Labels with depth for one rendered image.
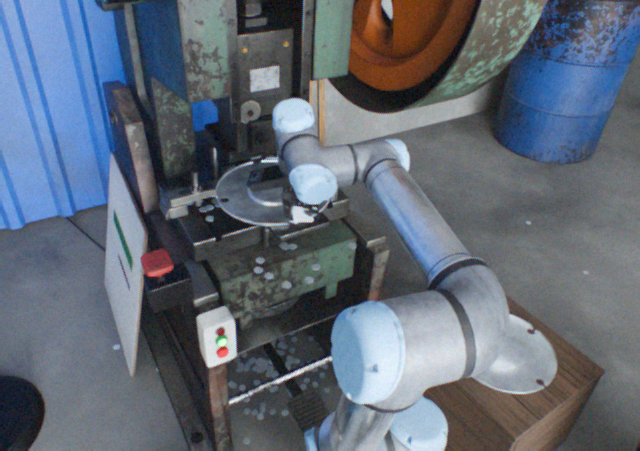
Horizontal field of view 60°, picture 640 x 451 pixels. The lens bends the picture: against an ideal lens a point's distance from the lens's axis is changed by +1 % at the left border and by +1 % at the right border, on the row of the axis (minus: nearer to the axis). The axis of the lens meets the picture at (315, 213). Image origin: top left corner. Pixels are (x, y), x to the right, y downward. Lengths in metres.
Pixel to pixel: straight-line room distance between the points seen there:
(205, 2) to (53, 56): 1.37
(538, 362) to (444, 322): 1.03
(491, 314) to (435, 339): 0.08
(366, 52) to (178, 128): 0.55
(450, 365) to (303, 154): 0.45
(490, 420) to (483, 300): 0.86
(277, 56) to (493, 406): 1.02
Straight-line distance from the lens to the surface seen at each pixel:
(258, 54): 1.26
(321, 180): 0.92
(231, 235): 1.39
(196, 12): 1.14
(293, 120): 0.98
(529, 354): 1.71
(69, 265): 2.49
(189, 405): 1.88
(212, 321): 1.28
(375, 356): 0.65
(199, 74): 1.18
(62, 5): 2.38
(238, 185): 1.42
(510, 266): 2.54
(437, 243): 0.81
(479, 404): 1.56
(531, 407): 1.60
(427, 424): 1.09
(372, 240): 1.48
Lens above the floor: 1.57
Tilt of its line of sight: 37 degrees down
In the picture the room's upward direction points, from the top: 3 degrees clockwise
